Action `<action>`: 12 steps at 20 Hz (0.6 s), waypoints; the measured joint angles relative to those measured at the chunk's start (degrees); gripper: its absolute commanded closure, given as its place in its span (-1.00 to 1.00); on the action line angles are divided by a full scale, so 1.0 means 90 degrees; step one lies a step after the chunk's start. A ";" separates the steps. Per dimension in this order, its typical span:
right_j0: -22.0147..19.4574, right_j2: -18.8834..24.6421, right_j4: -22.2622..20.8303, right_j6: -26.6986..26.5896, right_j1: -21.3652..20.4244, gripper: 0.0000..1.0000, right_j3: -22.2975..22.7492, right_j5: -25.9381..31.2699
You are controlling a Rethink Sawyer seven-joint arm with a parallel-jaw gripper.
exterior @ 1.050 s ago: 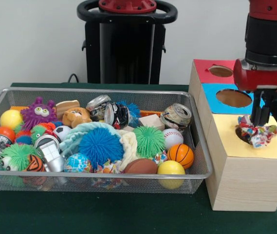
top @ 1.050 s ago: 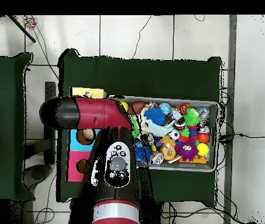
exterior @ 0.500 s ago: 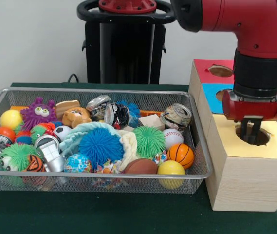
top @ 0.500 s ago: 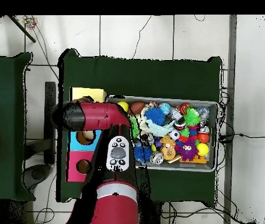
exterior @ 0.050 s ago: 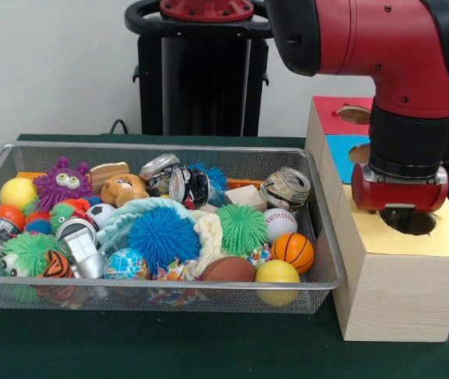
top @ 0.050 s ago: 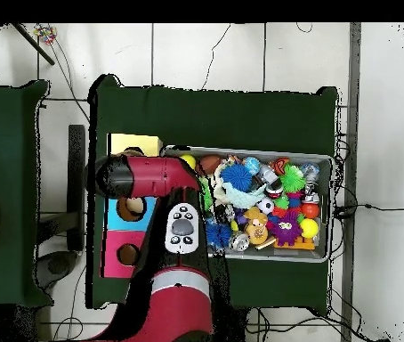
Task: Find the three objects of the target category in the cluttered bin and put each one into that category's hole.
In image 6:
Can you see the large blue spiky ball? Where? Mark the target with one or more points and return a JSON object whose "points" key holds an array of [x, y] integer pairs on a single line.
{"points": [[236, 177]]}

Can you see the dark green table cloth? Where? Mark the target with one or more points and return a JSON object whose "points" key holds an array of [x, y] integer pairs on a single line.
{"points": [[223, 117], [6, 160]]}

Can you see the wooden box with three holes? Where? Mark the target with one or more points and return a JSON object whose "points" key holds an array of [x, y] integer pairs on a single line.
{"points": [[114, 222]]}

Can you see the crushed silver can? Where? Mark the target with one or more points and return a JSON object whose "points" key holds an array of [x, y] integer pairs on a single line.
{"points": [[239, 241]]}

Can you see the small multicoloured toy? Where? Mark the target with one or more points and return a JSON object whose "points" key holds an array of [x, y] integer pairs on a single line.
{"points": [[46, 34]]}

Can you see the yellow foam ball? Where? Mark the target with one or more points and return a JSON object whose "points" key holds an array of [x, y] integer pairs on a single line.
{"points": [[189, 161]]}

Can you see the cream fleece cloth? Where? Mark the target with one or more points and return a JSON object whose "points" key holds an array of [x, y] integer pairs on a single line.
{"points": [[221, 190]]}

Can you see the purple spiky monster toy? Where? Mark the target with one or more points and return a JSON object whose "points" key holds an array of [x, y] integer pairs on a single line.
{"points": [[286, 229]]}

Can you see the black rod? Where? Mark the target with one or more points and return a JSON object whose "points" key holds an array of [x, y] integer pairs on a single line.
{"points": [[33, 42]]}

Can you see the green spiky ball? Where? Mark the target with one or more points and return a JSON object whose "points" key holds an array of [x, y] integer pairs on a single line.
{"points": [[208, 196]]}

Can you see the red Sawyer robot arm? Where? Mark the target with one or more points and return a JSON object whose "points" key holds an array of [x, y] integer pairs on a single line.
{"points": [[159, 176]]}

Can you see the brown football toy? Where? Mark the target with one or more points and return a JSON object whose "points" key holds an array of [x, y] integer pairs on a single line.
{"points": [[211, 164]]}

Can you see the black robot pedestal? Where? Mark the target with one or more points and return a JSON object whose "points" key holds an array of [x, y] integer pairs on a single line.
{"points": [[230, 326]]}

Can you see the crushed black red can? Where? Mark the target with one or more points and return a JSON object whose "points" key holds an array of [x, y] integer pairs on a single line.
{"points": [[225, 212]]}

